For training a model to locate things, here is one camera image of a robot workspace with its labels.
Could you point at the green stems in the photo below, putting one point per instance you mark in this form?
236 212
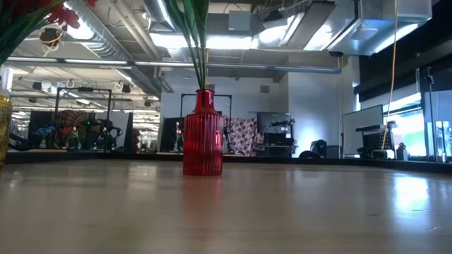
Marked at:
199 17

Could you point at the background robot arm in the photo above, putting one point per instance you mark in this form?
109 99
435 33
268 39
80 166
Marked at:
106 135

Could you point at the red ribbed glass vase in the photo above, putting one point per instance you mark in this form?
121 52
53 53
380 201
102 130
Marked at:
203 141

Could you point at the yellow glass vase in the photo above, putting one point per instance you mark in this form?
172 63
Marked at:
5 130

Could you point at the dotted patterned cloth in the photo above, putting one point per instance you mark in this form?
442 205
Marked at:
243 135

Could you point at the dark monitor screen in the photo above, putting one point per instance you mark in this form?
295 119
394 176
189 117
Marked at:
273 121

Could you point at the black board panel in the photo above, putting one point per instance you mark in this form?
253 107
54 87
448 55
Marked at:
171 134

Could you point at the long grey ceiling pipe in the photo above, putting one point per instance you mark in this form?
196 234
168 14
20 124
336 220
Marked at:
247 66

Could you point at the bright ceiling light panel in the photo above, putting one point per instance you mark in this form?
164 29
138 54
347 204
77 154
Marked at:
229 42

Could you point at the black office chair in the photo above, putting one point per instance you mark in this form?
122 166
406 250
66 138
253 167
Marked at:
318 146

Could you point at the grey ceiling box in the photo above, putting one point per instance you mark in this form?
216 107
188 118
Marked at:
239 21

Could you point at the whiteboard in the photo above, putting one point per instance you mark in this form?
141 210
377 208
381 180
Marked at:
362 130

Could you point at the black equipment cart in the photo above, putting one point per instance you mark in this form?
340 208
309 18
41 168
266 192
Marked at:
374 141

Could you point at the fan patterned panel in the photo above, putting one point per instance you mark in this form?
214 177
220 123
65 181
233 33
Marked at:
72 121

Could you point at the thin black pole stand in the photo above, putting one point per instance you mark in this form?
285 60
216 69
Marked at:
430 106

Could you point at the black metal frame stand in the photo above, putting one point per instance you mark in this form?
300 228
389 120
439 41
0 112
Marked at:
84 89
230 106

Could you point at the grey wall vent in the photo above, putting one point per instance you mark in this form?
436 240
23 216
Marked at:
265 89

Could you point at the dome ceiling camera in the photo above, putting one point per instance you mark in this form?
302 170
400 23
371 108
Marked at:
336 54

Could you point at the silver round air duct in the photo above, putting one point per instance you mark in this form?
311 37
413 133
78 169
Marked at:
155 10
106 42

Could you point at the large sheet metal duct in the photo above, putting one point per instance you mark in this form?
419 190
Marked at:
370 21

